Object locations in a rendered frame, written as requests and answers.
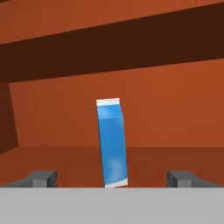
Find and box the blue and white milk carton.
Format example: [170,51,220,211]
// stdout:
[95,97,129,188]

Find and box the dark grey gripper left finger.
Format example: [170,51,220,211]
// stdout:
[2,171,59,188]

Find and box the brown wooden cabinet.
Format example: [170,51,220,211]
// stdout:
[0,0,224,156]

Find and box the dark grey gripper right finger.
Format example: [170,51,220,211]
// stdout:
[166,170,222,188]

